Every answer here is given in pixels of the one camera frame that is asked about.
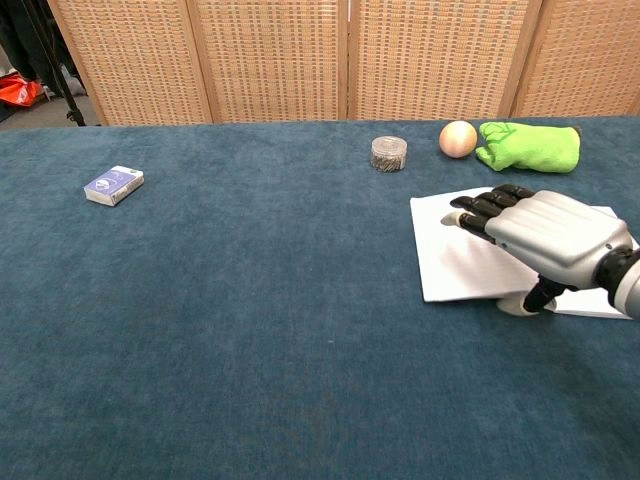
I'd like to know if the blue playing card box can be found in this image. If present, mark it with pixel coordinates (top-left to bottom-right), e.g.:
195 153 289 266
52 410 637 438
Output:
83 165 146 208

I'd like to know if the clear round jar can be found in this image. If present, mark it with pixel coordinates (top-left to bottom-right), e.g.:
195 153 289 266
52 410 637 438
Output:
370 136 408 173

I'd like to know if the peach coloured ball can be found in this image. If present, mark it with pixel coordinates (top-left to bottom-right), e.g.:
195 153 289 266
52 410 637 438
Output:
439 120 478 160

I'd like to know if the green folded cloth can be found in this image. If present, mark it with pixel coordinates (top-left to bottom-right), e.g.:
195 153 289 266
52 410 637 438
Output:
474 122 584 174

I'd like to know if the orange bag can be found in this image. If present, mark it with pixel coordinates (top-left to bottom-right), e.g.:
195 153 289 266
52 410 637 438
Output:
0 72 45 107

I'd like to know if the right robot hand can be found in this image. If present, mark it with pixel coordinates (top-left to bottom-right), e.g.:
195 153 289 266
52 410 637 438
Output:
439 184 635 318

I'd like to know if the white notebook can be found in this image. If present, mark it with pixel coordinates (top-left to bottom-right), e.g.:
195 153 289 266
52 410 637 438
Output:
409 187 640 320

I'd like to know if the wooden woven folding screen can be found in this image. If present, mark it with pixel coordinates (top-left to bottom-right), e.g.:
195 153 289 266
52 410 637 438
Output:
47 0 640 126

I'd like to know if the black tripod stand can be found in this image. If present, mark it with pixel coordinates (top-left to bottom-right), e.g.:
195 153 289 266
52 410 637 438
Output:
29 0 87 128

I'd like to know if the dark blue table mat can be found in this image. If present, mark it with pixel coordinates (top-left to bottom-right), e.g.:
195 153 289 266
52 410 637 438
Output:
0 115 640 480

